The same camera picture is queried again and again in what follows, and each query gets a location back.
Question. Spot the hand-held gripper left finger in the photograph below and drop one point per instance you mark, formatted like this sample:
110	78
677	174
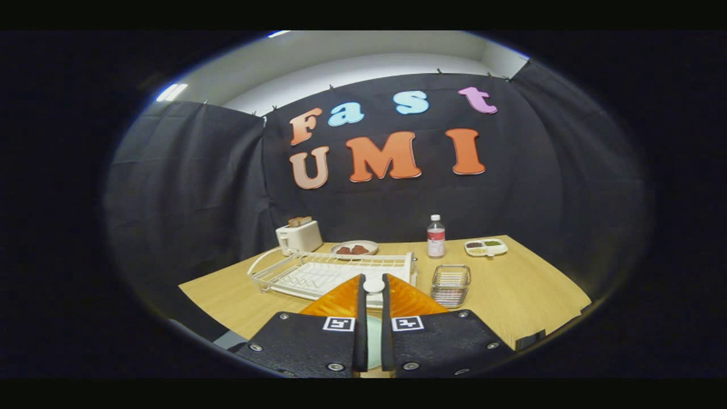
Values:
301	341

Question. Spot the pale green plate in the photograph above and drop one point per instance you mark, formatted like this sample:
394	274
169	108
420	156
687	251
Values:
374	341

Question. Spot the white divided condiment dish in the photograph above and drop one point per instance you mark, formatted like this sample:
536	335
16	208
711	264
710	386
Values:
486	249

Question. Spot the beige round plate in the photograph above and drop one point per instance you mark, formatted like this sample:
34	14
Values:
355	243

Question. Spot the clear bottle red label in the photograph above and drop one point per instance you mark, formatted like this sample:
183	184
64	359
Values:
436	241

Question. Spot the ceiling light panel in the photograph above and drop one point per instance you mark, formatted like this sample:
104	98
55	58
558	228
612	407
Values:
172	92

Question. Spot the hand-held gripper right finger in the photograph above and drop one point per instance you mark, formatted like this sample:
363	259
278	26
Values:
443	341

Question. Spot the white toaster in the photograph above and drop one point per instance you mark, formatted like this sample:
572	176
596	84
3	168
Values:
301	237

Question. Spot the white spoon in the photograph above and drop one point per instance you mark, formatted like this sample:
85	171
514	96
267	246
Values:
373	286

